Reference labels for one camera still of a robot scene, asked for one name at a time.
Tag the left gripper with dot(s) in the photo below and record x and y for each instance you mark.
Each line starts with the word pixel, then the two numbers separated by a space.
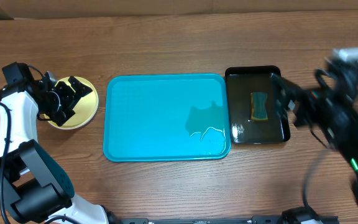
pixel 58 118

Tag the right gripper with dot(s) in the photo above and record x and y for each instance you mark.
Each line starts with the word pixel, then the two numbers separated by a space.
pixel 293 98

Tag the lime green plate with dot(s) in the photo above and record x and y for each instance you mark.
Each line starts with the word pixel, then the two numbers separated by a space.
pixel 84 110

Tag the green yellow sponge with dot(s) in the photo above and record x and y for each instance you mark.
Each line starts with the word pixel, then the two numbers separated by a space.
pixel 258 106

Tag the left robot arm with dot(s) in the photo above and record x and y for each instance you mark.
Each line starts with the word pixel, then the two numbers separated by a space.
pixel 33 186

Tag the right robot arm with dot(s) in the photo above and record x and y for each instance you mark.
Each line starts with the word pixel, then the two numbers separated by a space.
pixel 343 138

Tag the black water tray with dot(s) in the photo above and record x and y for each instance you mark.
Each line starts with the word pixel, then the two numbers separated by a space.
pixel 240 83

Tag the teal plastic tray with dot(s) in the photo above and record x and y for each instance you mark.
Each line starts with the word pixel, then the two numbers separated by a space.
pixel 177 117

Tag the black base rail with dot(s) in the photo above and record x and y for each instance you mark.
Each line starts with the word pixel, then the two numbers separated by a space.
pixel 274 219

